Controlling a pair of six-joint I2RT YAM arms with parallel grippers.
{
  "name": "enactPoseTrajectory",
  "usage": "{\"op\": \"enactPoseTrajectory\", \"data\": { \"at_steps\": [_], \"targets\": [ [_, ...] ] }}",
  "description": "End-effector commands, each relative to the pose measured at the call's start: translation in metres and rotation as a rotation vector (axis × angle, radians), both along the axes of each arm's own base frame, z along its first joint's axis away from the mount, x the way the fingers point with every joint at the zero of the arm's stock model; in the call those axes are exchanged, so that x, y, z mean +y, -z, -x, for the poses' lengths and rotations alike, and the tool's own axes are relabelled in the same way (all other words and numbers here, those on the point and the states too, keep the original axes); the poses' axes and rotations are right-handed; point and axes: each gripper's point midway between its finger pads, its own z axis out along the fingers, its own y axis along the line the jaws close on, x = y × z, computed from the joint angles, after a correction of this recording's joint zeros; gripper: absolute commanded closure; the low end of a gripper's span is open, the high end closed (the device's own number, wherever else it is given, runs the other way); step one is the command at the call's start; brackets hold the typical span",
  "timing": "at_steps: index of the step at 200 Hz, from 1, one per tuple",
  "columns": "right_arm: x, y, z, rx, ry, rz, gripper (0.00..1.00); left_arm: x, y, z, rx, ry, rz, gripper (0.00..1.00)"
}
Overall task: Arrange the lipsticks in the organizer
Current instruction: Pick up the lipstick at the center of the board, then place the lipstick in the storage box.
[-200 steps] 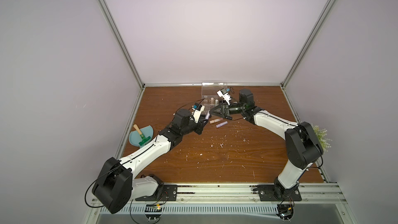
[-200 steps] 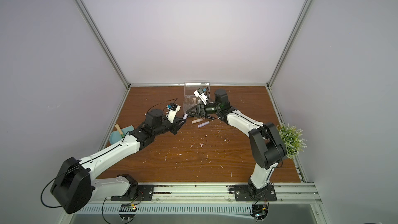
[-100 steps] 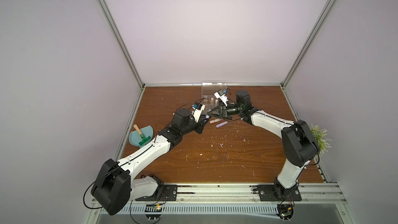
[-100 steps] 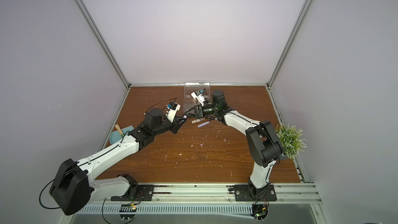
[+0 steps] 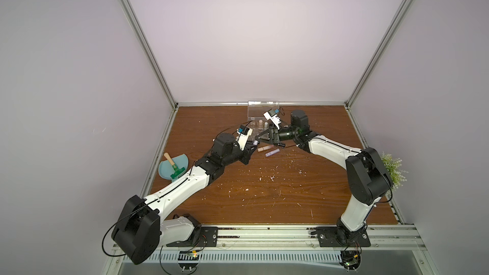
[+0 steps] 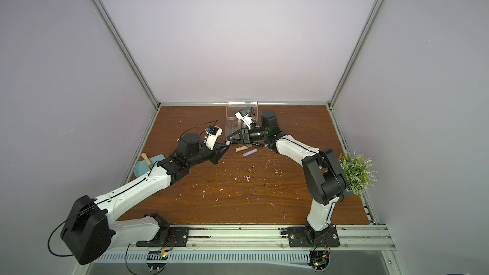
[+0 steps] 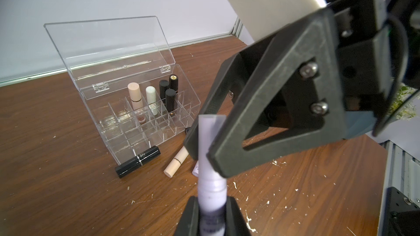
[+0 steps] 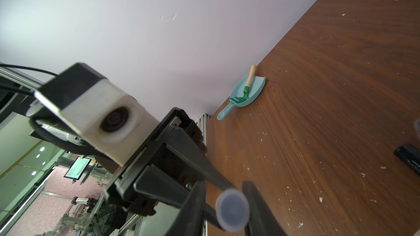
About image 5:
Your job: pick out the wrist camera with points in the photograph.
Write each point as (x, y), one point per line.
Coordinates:
(244, 132)
(274, 116)

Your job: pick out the potted green plant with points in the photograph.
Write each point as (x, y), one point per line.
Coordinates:
(393, 166)

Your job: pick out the peach lip gloss tube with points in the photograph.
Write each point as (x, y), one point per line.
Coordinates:
(264, 148)

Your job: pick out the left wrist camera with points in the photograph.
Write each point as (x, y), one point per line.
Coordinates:
(244, 132)

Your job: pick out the aluminium front rail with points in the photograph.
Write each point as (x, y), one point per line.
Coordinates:
(292, 237)

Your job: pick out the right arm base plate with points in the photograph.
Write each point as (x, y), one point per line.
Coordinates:
(340, 237)

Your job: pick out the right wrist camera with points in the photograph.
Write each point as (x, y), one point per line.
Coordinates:
(274, 116)

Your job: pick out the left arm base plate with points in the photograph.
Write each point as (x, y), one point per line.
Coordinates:
(200, 237)

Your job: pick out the teal dustpan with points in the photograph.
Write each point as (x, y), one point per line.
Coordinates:
(174, 168)

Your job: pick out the clear acrylic lipstick organizer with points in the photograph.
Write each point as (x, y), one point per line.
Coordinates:
(256, 110)

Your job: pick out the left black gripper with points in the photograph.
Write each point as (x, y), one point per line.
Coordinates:
(245, 156)

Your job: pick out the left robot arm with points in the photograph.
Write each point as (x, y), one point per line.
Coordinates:
(143, 225)

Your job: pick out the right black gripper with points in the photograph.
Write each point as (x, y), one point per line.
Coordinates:
(274, 135)

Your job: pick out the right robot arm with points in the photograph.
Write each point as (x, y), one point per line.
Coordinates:
(368, 178)

